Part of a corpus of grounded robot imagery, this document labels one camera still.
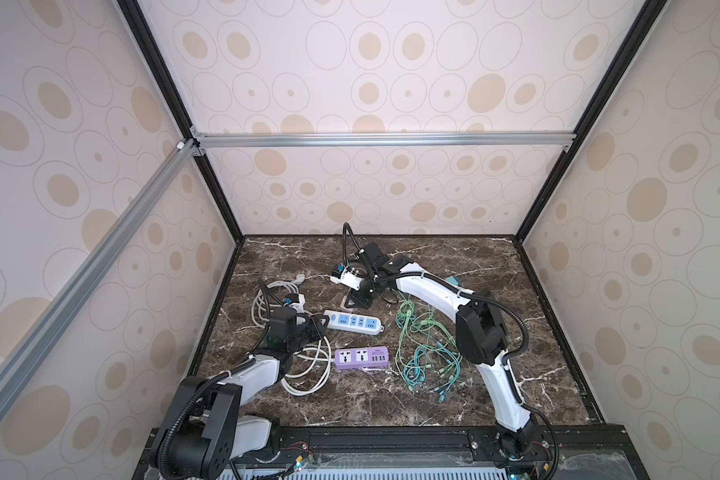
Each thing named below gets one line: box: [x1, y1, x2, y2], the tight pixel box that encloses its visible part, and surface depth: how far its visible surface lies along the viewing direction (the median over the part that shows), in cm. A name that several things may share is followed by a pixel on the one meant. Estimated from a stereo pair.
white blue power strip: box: [323, 309, 385, 336], surface depth 95 cm
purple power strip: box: [334, 346, 390, 369], surface depth 87 cm
